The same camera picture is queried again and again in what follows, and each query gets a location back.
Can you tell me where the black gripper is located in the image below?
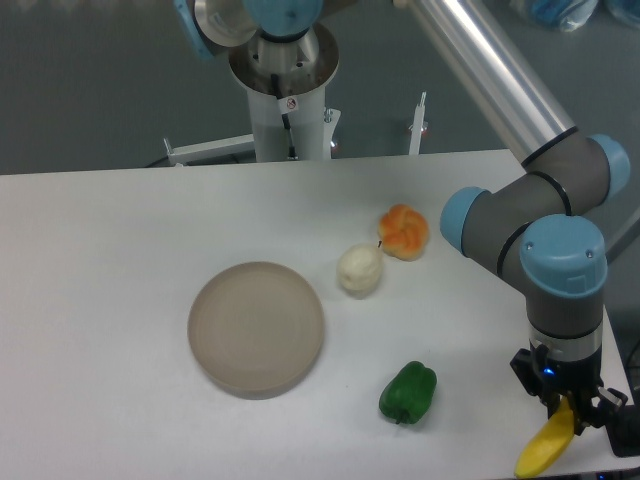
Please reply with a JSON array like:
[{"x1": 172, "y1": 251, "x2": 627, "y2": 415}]
[{"x1": 510, "y1": 337, "x2": 628, "y2": 436}]

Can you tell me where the yellow banana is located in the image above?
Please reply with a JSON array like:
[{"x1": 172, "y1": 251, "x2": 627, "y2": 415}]
[{"x1": 514, "y1": 398, "x2": 574, "y2": 478}]

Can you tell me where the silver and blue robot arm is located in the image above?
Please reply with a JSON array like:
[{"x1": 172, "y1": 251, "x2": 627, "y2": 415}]
[{"x1": 174, "y1": 1, "x2": 637, "y2": 436}]

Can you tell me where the beige round plate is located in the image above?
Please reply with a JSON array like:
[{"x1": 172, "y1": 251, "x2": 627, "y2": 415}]
[{"x1": 187, "y1": 262, "x2": 325, "y2": 399}]

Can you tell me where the green bell pepper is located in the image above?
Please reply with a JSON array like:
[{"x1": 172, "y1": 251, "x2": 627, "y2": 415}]
[{"x1": 378, "y1": 361, "x2": 438, "y2": 425}]

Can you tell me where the orange twisted bread roll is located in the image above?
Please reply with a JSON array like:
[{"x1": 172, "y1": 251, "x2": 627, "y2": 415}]
[{"x1": 378, "y1": 204, "x2": 430, "y2": 261}]

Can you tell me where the white pear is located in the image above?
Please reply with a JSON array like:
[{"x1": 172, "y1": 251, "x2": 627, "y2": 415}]
[{"x1": 336, "y1": 243, "x2": 383, "y2": 298}]

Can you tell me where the blue plastic bag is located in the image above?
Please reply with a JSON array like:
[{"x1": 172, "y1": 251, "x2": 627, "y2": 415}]
[{"x1": 509, "y1": 0, "x2": 639, "y2": 33}]

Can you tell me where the white base bracket right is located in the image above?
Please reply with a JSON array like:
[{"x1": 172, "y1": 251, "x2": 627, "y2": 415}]
[{"x1": 408, "y1": 91, "x2": 428, "y2": 155}]

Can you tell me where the white base bracket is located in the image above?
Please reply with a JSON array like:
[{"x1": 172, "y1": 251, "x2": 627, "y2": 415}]
[
  {"x1": 408, "y1": 91, "x2": 428, "y2": 155},
  {"x1": 163, "y1": 134, "x2": 255, "y2": 166}
]

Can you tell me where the white base bracket left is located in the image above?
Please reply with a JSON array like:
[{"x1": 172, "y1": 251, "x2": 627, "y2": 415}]
[{"x1": 163, "y1": 134, "x2": 255, "y2": 166}]

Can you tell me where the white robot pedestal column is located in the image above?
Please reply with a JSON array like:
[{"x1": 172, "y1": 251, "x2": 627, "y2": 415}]
[{"x1": 229, "y1": 23, "x2": 339, "y2": 162}]

